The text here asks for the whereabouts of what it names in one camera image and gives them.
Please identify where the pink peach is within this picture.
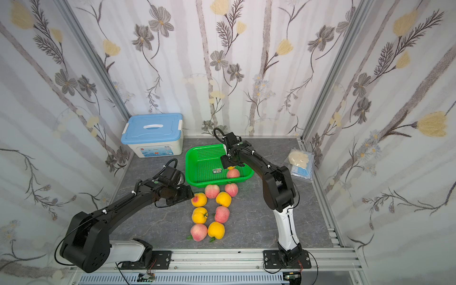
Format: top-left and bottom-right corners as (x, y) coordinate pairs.
(186, 224), (208, 242)
(227, 168), (241, 179)
(204, 185), (220, 199)
(214, 206), (230, 224)
(224, 183), (239, 198)

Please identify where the yellow peach with red blush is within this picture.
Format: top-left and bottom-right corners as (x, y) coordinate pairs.
(191, 192), (208, 208)

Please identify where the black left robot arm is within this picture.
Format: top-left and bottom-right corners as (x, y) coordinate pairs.
(54, 165), (194, 273)

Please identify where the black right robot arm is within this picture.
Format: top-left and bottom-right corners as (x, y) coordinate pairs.
(213, 128), (302, 254)

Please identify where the green plastic perforated basket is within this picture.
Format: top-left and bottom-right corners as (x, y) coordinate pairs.
(185, 144), (255, 188)

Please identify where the blue lid storage box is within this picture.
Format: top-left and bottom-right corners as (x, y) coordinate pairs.
(121, 113), (184, 158)

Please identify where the yellow peach bottom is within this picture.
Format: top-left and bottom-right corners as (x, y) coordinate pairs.
(207, 222), (225, 242)

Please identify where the clear bag of white gloves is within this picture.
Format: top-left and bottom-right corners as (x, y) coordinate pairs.
(285, 148), (314, 169)

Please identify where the blue face mask pack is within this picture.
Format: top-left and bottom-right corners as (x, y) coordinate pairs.
(290, 165), (314, 182)

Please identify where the small green circuit board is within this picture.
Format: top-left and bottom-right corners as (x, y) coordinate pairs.
(137, 273), (156, 283)

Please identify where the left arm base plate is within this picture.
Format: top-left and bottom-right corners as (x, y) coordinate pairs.
(120, 250), (172, 270)

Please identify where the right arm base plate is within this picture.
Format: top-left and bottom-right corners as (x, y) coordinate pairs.
(262, 249), (312, 270)

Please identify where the aluminium front rail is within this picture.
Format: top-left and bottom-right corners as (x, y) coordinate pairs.
(67, 247), (364, 275)

